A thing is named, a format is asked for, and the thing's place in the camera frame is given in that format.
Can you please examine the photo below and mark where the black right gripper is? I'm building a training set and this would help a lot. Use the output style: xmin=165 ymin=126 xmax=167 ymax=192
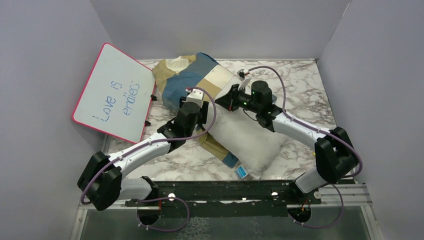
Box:
xmin=215 ymin=84 xmax=261 ymax=114

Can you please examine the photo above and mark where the blue beige checked pillowcase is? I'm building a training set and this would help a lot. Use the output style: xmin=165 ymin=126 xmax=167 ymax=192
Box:
xmin=151 ymin=51 xmax=277 ymax=168

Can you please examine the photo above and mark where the white pillow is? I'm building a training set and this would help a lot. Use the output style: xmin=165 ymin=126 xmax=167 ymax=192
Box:
xmin=206 ymin=74 xmax=291 ymax=181

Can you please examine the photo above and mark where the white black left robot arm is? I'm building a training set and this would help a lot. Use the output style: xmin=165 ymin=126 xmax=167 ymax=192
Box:
xmin=77 ymin=97 xmax=210 ymax=211

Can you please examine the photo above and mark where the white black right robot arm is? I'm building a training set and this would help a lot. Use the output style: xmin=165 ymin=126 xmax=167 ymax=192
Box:
xmin=215 ymin=80 xmax=361 ymax=204

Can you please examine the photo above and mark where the blue white pillow tag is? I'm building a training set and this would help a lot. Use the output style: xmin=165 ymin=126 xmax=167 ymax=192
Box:
xmin=234 ymin=165 xmax=249 ymax=180

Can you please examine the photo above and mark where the pink framed whiteboard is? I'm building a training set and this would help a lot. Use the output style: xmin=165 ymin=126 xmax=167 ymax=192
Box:
xmin=71 ymin=43 xmax=156 ymax=143

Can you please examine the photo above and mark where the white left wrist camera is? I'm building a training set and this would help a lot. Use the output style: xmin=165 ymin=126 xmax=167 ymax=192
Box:
xmin=185 ymin=88 xmax=205 ymax=108

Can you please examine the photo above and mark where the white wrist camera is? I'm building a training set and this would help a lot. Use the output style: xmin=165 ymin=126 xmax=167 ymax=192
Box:
xmin=237 ymin=69 xmax=252 ymax=91
xmin=185 ymin=88 xmax=205 ymax=108

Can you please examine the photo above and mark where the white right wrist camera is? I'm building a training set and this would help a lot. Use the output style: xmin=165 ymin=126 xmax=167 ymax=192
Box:
xmin=237 ymin=69 xmax=252 ymax=91

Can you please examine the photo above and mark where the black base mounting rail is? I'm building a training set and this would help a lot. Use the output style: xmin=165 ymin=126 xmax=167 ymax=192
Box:
xmin=125 ymin=180 xmax=322 ymax=219

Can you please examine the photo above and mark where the aluminium frame rail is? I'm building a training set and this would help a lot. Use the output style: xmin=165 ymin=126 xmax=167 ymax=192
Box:
xmin=70 ymin=184 xmax=382 ymax=240

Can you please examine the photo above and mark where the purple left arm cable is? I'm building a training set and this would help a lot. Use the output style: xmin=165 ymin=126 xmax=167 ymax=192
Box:
xmin=79 ymin=86 xmax=218 ymax=232

